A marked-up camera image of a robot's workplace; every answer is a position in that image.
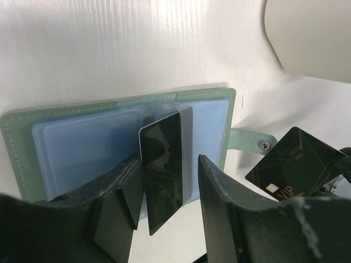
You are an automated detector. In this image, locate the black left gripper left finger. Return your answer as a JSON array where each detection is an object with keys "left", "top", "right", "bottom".
[{"left": 1, "top": 156, "right": 143, "bottom": 262}]

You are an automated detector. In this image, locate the green card holder wallet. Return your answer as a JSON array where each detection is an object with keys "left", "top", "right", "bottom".
[{"left": 1, "top": 87, "right": 277, "bottom": 213}]

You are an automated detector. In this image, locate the white oblong tray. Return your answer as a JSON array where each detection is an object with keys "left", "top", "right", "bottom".
[{"left": 264, "top": 1, "right": 350, "bottom": 83}]

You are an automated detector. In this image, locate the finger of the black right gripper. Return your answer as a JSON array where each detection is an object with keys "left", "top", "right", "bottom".
[{"left": 319, "top": 147, "right": 350, "bottom": 197}]

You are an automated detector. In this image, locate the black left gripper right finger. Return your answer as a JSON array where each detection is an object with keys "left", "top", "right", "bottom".
[{"left": 198, "top": 155, "right": 350, "bottom": 262}]

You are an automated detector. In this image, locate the black VIP credit card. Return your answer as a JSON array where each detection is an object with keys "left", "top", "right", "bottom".
[{"left": 245, "top": 127, "right": 346, "bottom": 201}]

